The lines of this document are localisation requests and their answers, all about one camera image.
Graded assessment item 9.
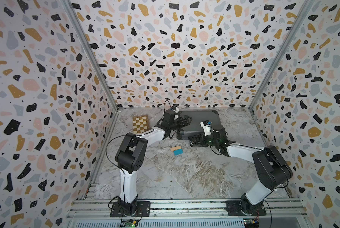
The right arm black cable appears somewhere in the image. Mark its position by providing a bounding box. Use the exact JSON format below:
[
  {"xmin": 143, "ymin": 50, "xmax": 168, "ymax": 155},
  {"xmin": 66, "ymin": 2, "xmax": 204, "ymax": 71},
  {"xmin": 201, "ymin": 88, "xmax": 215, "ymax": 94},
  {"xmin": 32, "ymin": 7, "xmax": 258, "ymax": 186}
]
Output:
[{"xmin": 262, "ymin": 199, "xmax": 273, "ymax": 228}]

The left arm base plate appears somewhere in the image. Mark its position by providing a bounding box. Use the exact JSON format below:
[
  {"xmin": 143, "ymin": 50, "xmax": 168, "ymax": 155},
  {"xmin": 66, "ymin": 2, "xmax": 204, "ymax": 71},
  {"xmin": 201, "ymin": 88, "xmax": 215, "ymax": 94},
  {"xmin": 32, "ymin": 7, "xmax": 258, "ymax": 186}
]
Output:
[{"xmin": 110, "ymin": 201, "xmax": 151, "ymax": 218}]

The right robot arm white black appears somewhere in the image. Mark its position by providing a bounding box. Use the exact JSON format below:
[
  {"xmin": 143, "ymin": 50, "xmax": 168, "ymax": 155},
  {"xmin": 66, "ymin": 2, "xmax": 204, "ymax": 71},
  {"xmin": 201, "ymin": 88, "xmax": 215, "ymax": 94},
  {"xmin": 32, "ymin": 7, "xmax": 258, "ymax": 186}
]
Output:
[{"xmin": 189, "ymin": 127, "xmax": 293, "ymax": 215}]

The right circuit board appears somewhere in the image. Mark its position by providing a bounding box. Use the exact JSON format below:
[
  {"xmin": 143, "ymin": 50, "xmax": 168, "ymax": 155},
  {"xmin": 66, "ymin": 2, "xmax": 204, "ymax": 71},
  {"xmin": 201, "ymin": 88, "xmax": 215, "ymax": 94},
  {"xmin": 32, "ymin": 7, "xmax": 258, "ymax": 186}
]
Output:
[{"xmin": 243, "ymin": 218, "xmax": 259, "ymax": 228}]

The metal corner frame post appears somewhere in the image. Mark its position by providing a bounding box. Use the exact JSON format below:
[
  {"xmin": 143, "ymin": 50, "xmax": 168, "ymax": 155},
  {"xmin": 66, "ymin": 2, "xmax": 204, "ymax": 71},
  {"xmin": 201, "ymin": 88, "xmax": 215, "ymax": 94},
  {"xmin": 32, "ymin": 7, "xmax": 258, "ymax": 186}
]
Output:
[
  {"xmin": 61, "ymin": 0, "xmax": 119, "ymax": 113},
  {"xmin": 248, "ymin": 0, "xmax": 314, "ymax": 112}
]

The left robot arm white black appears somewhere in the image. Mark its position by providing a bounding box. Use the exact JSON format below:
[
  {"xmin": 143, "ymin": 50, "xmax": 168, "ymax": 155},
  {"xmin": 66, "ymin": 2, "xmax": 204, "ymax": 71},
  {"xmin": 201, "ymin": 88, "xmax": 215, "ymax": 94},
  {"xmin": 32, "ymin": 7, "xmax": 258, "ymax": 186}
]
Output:
[{"xmin": 115, "ymin": 108, "xmax": 192, "ymax": 213}]

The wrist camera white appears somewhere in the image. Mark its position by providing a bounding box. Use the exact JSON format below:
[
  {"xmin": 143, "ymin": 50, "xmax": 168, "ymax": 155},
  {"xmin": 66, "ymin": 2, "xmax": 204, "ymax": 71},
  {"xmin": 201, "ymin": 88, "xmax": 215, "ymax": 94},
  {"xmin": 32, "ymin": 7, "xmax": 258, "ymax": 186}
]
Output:
[
  {"xmin": 200, "ymin": 120, "xmax": 213, "ymax": 136},
  {"xmin": 170, "ymin": 104, "xmax": 179, "ymax": 113}
]

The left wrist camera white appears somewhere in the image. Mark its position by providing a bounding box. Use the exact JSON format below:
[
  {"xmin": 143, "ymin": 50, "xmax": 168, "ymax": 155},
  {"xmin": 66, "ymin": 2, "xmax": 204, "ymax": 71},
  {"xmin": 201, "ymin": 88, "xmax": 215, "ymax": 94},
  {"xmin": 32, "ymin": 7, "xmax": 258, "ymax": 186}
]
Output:
[{"xmin": 170, "ymin": 104, "xmax": 179, "ymax": 113}]

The metal corner frame post right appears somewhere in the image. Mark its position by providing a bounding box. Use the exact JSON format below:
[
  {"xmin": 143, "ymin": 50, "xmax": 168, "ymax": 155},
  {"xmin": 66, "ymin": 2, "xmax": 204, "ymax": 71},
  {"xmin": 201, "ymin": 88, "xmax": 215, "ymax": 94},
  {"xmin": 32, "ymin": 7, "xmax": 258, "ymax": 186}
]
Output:
[{"xmin": 248, "ymin": 0, "xmax": 314, "ymax": 112}]

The aluminium mounting rail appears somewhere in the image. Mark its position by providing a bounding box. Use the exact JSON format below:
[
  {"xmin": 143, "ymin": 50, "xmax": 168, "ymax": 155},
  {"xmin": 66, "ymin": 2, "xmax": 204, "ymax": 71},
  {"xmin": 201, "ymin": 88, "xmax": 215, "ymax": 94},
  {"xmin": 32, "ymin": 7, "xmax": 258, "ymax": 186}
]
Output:
[{"xmin": 63, "ymin": 198, "xmax": 312, "ymax": 228}]

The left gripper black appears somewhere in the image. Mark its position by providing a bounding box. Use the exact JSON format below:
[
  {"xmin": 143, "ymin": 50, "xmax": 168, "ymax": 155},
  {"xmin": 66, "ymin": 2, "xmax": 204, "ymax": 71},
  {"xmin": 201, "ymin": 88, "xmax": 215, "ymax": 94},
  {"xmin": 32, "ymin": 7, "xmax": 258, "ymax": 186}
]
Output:
[{"xmin": 169, "ymin": 115, "xmax": 193, "ymax": 132}]

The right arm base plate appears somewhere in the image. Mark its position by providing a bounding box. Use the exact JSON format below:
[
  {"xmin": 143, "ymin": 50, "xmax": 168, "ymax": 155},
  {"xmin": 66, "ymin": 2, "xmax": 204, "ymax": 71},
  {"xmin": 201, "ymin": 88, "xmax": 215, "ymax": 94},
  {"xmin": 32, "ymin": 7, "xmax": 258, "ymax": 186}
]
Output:
[{"xmin": 225, "ymin": 200, "xmax": 267, "ymax": 216}]

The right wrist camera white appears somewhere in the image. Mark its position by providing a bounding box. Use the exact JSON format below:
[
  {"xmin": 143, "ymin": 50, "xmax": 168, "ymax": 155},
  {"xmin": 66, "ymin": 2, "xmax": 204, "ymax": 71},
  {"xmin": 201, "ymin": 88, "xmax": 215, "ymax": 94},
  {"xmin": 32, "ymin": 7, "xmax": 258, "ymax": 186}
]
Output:
[{"xmin": 200, "ymin": 120, "xmax": 213, "ymax": 136}]

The left circuit board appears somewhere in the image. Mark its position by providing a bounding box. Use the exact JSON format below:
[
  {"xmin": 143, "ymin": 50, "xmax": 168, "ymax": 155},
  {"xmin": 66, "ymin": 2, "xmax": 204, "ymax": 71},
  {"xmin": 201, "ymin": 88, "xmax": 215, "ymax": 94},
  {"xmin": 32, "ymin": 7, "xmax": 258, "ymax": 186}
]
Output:
[{"xmin": 120, "ymin": 220, "xmax": 139, "ymax": 228}]

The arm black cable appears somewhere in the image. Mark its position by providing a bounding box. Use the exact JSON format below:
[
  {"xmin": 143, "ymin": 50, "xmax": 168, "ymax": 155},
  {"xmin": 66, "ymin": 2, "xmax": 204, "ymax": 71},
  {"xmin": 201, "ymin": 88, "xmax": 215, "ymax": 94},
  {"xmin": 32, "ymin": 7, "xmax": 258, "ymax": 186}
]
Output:
[
  {"xmin": 105, "ymin": 99, "xmax": 173, "ymax": 226},
  {"xmin": 262, "ymin": 199, "xmax": 273, "ymax": 228}
]

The circuit board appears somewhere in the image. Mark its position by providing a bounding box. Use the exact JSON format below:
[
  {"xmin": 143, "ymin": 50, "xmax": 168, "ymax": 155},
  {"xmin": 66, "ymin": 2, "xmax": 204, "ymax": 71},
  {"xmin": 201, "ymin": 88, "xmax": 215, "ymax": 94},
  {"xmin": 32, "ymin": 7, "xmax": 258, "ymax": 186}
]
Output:
[
  {"xmin": 120, "ymin": 220, "xmax": 139, "ymax": 228},
  {"xmin": 243, "ymin": 218, "xmax": 259, "ymax": 228}
]

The dark grey poker case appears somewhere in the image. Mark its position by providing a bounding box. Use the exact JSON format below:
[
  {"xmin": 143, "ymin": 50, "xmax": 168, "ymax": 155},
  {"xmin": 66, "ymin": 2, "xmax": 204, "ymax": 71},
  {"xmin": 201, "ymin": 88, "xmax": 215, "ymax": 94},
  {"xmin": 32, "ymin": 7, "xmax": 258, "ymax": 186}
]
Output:
[{"xmin": 176, "ymin": 110, "xmax": 224, "ymax": 141}]

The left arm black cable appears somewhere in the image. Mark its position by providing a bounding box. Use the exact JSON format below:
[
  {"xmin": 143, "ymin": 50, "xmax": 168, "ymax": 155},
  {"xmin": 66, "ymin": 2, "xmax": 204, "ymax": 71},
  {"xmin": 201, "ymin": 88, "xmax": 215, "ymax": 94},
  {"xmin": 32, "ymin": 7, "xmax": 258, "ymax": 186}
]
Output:
[{"xmin": 105, "ymin": 99, "xmax": 173, "ymax": 226}]

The tan wooden block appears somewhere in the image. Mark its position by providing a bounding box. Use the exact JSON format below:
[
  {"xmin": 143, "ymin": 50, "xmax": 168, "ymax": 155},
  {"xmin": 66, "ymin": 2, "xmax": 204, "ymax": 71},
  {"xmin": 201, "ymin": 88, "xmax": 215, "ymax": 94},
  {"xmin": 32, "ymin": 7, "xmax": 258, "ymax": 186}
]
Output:
[{"xmin": 170, "ymin": 146, "xmax": 182, "ymax": 152}]

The wooden chess board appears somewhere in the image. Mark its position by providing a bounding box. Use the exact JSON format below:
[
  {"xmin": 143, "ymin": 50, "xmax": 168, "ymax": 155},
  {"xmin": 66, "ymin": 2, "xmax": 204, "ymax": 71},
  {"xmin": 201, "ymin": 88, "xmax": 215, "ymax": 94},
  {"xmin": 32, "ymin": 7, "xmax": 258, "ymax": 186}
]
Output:
[{"xmin": 132, "ymin": 115, "xmax": 150, "ymax": 135}]

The metal corner frame post left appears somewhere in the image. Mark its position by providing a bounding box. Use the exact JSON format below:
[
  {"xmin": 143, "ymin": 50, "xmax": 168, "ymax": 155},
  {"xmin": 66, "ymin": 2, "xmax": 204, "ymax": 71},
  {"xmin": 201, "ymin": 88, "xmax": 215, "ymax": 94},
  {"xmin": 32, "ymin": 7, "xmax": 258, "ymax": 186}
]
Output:
[{"xmin": 61, "ymin": 0, "xmax": 119, "ymax": 113}]

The teal block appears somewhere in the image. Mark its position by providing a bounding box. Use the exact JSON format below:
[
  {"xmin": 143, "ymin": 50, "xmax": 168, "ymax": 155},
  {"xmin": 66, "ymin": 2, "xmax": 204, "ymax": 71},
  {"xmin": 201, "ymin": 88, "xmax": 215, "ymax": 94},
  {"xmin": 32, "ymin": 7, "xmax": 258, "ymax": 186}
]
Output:
[{"xmin": 173, "ymin": 149, "xmax": 183, "ymax": 156}]

